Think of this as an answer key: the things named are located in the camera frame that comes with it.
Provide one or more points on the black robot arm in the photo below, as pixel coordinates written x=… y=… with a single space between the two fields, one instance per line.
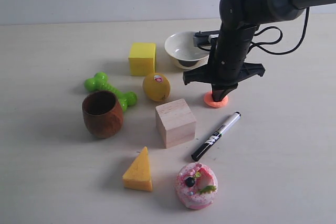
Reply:
x=235 y=14

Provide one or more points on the yellow cube block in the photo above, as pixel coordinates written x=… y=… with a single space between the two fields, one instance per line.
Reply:
x=142 y=58

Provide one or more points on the yellow lemon with sticker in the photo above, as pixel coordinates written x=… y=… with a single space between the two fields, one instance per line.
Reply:
x=156 y=87

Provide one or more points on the orange-pink round disc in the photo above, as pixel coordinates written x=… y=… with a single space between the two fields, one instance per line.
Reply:
x=208 y=99

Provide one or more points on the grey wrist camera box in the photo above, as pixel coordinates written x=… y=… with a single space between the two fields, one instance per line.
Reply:
x=203 y=38

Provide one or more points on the brown wooden cup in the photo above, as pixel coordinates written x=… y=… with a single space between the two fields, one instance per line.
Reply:
x=102 y=114

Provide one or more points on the yellow cheese wedge toy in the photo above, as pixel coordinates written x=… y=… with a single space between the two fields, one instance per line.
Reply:
x=138 y=175

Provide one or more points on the black white marker pen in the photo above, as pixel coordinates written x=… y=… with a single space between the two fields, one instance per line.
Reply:
x=215 y=136

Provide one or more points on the pink toy cake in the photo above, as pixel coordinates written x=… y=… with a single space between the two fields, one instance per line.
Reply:
x=196 y=186

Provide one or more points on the light wooden cube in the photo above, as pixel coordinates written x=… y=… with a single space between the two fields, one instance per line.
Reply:
x=175 y=123

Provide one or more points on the white ceramic bowl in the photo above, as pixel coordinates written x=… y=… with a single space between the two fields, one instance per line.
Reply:
x=183 y=54

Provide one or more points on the green bone dog toy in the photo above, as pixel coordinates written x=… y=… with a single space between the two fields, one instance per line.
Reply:
x=100 y=82

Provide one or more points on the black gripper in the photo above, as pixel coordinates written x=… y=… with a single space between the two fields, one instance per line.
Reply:
x=226 y=64

